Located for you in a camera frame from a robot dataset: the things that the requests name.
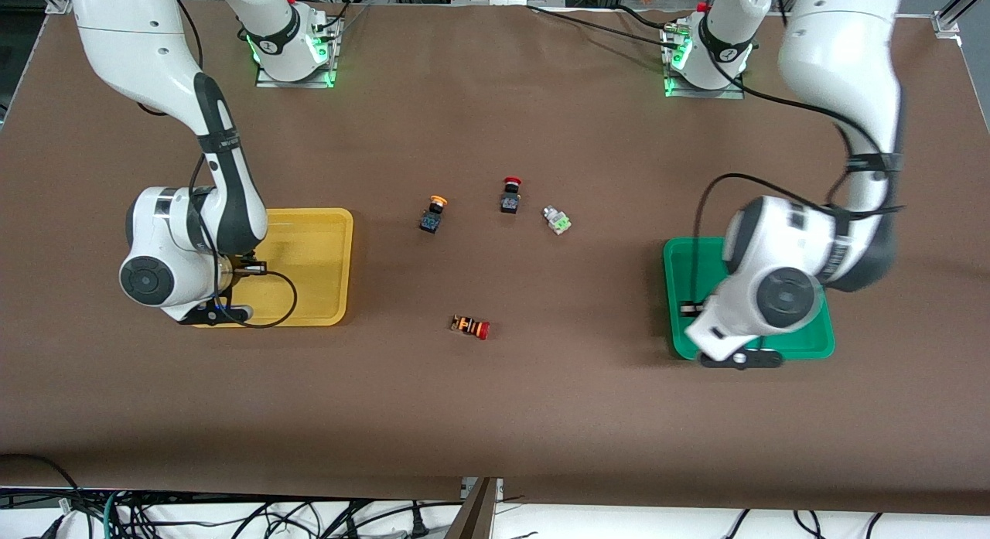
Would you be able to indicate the red button orange base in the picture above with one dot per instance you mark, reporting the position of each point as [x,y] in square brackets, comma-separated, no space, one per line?
[468,325]

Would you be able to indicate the green plastic tray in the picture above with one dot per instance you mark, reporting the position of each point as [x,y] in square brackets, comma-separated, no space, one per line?
[674,268]

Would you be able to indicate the brown table cover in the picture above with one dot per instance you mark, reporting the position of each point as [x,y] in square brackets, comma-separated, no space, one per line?
[495,415]

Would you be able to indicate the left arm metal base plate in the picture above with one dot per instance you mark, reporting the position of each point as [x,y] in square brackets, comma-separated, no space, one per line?
[735,93]

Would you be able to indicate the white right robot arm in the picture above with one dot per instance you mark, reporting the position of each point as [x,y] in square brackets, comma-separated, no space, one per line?
[139,44]

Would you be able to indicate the table leg with bracket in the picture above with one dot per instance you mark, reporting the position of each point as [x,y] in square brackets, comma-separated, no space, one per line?
[473,516]

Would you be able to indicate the red button black base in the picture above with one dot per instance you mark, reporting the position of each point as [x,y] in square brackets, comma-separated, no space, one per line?
[510,201]

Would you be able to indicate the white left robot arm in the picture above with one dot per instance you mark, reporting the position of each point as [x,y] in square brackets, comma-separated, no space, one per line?
[835,52]

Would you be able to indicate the yellow plastic tray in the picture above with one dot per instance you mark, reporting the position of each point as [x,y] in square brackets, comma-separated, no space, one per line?
[317,245]

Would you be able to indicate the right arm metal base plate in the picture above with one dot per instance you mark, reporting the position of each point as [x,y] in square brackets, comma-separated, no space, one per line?
[329,67]

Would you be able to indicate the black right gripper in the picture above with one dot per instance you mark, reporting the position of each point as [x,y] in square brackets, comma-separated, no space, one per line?
[246,262]

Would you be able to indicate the yellow push button switch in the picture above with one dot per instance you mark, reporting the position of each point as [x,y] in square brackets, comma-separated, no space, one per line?
[431,218]

